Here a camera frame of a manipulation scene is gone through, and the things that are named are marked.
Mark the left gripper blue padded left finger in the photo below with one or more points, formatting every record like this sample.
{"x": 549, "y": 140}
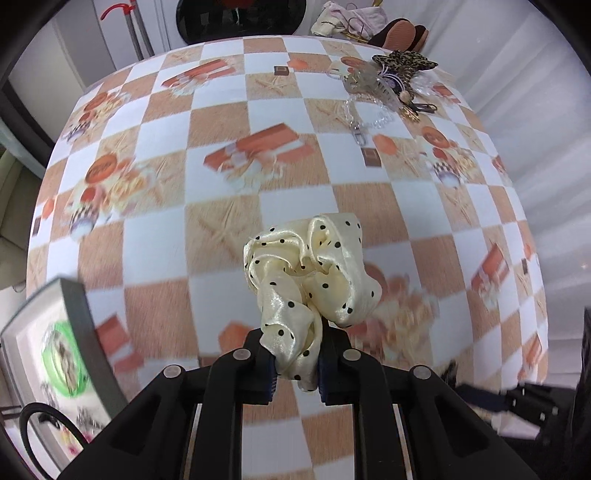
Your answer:
{"x": 266, "y": 375}

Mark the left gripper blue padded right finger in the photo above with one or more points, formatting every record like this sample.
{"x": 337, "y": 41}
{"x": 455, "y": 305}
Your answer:
{"x": 329, "y": 383}

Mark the cream polka dot scrunchie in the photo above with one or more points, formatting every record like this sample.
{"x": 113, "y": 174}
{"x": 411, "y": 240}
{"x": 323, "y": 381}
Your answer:
{"x": 305, "y": 272}

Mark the green plastic bangle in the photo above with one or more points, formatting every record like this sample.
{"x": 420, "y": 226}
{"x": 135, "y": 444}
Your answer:
{"x": 63, "y": 362}

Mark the grey rimmed white tray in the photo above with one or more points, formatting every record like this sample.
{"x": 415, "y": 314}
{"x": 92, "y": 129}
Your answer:
{"x": 22, "y": 343}

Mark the checkered printed tablecloth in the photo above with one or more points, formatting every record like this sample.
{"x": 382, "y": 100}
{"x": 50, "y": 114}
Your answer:
{"x": 167, "y": 169}

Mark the grey translucent claw clip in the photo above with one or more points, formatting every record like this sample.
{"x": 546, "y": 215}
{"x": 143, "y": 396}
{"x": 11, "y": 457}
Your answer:
{"x": 368, "y": 82}

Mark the leopard print bow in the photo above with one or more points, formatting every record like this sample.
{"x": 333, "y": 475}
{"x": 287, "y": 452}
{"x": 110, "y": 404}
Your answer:
{"x": 403, "y": 65}

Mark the green leather sofa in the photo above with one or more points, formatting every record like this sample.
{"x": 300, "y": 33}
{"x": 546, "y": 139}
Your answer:
{"x": 19, "y": 191}

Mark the brown slipper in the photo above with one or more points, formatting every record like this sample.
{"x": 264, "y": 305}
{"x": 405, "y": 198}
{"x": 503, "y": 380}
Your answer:
{"x": 401, "y": 35}

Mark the pile of pink clothes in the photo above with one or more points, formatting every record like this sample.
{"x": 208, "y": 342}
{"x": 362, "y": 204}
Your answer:
{"x": 359, "y": 23}

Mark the white washing machine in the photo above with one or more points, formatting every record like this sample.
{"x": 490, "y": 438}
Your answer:
{"x": 183, "y": 23}

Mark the gold chain trinket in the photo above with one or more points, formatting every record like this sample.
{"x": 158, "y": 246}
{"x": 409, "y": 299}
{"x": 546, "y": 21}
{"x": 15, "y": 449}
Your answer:
{"x": 413, "y": 111}

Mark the red handled mop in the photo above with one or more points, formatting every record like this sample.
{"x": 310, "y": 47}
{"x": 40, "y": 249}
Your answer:
{"x": 135, "y": 25}

